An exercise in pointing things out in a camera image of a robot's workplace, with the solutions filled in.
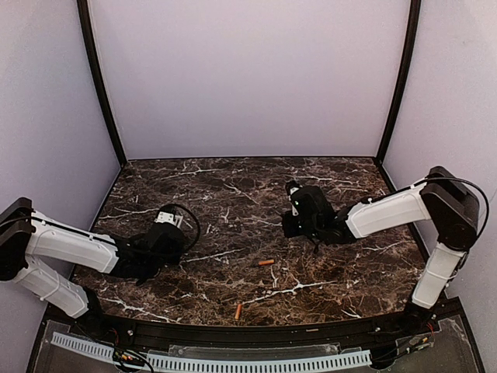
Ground orange battery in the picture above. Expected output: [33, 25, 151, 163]
[234, 304, 243, 320]
[258, 259, 275, 267]

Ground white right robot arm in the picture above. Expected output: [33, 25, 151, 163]
[282, 166, 490, 309]

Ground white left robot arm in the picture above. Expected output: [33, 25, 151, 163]
[1, 197, 191, 319]

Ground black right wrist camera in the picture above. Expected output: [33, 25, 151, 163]
[285, 180, 304, 217]

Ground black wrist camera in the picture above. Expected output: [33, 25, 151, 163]
[154, 203, 201, 253]
[285, 180, 304, 217]

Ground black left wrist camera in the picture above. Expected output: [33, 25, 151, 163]
[154, 203, 201, 253]

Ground white slotted cable duct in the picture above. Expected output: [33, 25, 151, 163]
[50, 332, 372, 372]

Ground black front table rail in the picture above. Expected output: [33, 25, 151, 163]
[73, 312, 429, 350]

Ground black right frame post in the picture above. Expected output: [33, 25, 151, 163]
[375, 0, 422, 166]

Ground black frame post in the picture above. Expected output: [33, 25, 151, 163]
[375, 0, 422, 166]
[76, 0, 127, 168]

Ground black left frame post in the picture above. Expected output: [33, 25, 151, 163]
[76, 0, 127, 168]

